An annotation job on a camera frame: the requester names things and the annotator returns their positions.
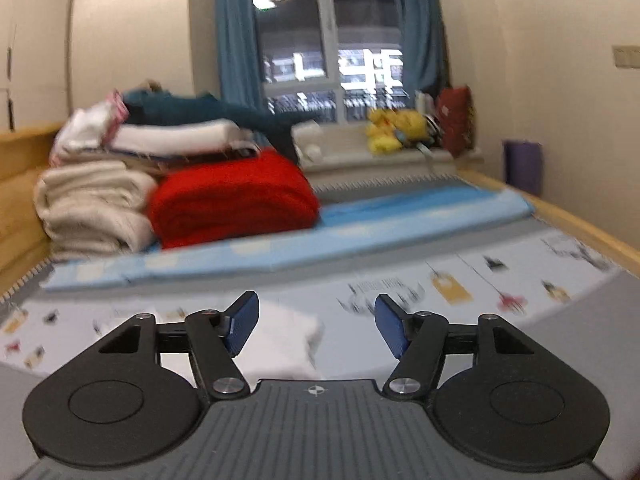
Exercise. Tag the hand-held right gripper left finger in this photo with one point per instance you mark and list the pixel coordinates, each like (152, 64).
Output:
(242, 322)

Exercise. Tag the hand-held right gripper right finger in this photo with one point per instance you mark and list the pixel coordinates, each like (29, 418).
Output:
(391, 327)

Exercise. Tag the white long-sleeved shirt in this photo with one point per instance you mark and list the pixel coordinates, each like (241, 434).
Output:
(285, 340)

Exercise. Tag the light blue sheet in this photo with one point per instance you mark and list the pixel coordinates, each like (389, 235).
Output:
(400, 217)

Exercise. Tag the red folded blanket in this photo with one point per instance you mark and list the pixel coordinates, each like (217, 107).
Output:
(235, 200)

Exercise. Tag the printed bed sheet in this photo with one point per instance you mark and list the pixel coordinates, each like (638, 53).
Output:
(500, 270)

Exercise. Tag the white window sill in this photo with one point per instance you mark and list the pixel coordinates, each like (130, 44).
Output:
(360, 160)

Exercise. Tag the dark striped folded cloth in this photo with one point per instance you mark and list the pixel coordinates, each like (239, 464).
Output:
(200, 157)

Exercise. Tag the cream folded blanket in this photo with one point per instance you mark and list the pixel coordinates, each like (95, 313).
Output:
(90, 205)

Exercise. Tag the yellow plush toy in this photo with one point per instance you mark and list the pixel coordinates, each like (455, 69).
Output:
(382, 135)

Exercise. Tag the white folded cloth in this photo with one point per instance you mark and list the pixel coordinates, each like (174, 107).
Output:
(175, 136)

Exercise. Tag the yellow duck plush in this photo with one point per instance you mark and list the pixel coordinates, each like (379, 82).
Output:
(412, 124)

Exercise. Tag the purple box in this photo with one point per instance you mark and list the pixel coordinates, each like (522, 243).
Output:
(522, 167)

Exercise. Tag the dark red cushion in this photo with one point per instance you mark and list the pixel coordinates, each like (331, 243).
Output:
(455, 120)

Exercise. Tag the pink and white cloth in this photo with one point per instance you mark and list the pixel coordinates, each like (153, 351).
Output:
(82, 127)

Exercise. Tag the blue curtain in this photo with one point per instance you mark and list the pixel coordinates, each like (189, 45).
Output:
(237, 35)
(422, 25)

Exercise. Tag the window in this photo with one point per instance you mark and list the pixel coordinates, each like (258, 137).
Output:
(325, 35)

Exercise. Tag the cream wardrobe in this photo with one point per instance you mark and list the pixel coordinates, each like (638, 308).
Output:
(100, 35)

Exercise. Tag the wall switch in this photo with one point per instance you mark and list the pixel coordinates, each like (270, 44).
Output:
(627, 56)

